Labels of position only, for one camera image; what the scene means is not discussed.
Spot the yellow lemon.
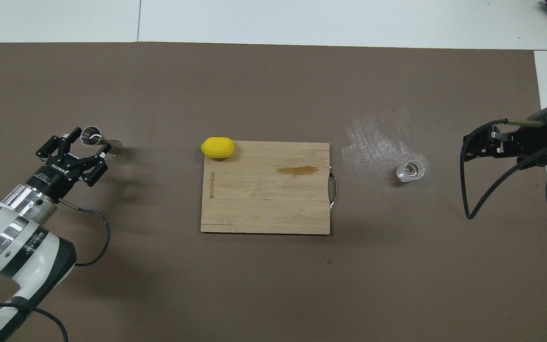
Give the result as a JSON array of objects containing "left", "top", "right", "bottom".
[{"left": 200, "top": 137, "right": 236, "bottom": 159}]

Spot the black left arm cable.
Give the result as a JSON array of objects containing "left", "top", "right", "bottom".
[{"left": 0, "top": 199, "right": 112, "bottom": 342}]

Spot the bamboo cutting board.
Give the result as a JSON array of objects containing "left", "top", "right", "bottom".
[{"left": 200, "top": 141, "right": 338, "bottom": 235}]

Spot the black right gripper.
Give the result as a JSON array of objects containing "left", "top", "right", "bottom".
[{"left": 462, "top": 110, "right": 547, "bottom": 167}]

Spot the brown table mat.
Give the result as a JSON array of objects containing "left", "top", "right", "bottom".
[{"left": 0, "top": 42, "right": 547, "bottom": 342}]

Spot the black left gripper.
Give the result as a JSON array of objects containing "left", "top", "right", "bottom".
[{"left": 27, "top": 127, "right": 113, "bottom": 200}]

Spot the clear glass cup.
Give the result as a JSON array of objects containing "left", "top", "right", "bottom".
[{"left": 396, "top": 159, "right": 427, "bottom": 183}]

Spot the steel jigger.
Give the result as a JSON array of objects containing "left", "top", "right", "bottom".
[{"left": 80, "top": 126, "right": 123, "bottom": 157}]

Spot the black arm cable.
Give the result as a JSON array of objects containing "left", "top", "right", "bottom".
[
  {"left": 0, "top": 199, "right": 112, "bottom": 342},
  {"left": 460, "top": 119, "right": 547, "bottom": 220}
]

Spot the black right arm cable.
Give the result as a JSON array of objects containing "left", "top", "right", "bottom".
[{"left": 460, "top": 119, "right": 547, "bottom": 220}]

